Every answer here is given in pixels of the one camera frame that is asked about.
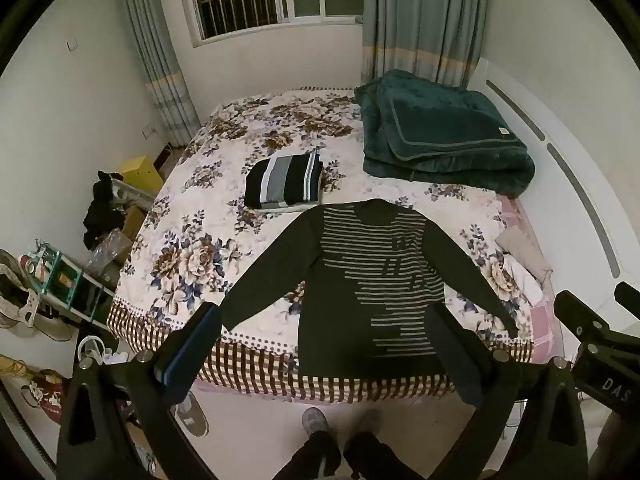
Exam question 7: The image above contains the red patterned slipper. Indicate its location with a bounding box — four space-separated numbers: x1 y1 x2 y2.
20 369 66 426

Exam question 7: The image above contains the folded green blanket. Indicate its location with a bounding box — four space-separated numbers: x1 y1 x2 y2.
354 69 536 196

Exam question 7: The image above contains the clear plastic bag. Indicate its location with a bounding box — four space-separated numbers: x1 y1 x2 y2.
87 228 132 273

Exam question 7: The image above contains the grey sneaker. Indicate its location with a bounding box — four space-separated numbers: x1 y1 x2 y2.
177 390 210 438

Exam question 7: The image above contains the floral bedsheet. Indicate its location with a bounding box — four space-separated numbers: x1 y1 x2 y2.
106 85 536 403

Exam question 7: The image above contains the black cloth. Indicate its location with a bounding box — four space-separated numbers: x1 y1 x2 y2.
82 171 125 251

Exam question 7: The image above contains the folded striped clothes stack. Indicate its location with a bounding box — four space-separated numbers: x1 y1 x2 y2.
244 150 325 212

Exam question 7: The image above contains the beige pillow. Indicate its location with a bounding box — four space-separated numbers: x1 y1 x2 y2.
495 225 553 281

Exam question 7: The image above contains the dark striped sweater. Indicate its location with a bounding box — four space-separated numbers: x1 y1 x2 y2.
218 199 521 378

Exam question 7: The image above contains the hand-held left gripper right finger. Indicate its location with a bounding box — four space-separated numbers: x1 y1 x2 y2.
425 305 589 480

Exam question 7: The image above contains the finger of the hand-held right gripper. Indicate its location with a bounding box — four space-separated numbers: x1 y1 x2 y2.
553 289 613 346
614 281 640 313

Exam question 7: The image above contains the grey-green curtain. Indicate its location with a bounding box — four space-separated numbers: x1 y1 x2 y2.
112 0 203 148
360 0 488 92

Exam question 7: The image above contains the person's left shoe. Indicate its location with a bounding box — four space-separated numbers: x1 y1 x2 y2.
301 406 329 436

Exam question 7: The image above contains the cardboard box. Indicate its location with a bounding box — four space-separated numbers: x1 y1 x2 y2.
122 207 147 241

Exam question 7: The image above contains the white headboard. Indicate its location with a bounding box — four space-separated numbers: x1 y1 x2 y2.
470 60 640 311

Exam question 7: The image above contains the yellow box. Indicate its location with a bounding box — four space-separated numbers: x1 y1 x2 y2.
121 156 165 195

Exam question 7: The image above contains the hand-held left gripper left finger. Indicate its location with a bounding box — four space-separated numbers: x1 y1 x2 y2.
56 302 223 480

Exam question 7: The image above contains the pink mattress sheet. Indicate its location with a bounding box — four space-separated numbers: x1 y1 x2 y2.
500 195 563 363

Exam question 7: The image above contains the teal shelf rack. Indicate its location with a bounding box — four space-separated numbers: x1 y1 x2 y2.
30 240 118 331

